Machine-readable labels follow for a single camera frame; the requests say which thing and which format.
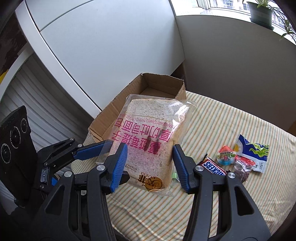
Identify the white cabinet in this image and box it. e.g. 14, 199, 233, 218
16, 1, 185, 118

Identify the blue white soup packet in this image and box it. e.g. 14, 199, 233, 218
234, 135, 269, 173

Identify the brown cardboard box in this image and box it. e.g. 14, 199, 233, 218
88, 73, 186, 143

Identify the Snickers chocolate bar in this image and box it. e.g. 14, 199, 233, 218
197, 154, 226, 176

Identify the dark red dates packet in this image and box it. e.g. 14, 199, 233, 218
233, 155, 256, 183

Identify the potted spider plant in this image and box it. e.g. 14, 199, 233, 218
246, 1, 295, 43

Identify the round colourful jelly cup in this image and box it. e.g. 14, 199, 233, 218
216, 146, 236, 166

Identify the packaged toast bread slice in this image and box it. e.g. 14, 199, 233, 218
96, 99, 197, 196

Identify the striped yellow table cloth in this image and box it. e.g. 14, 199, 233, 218
70, 90, 296, 241

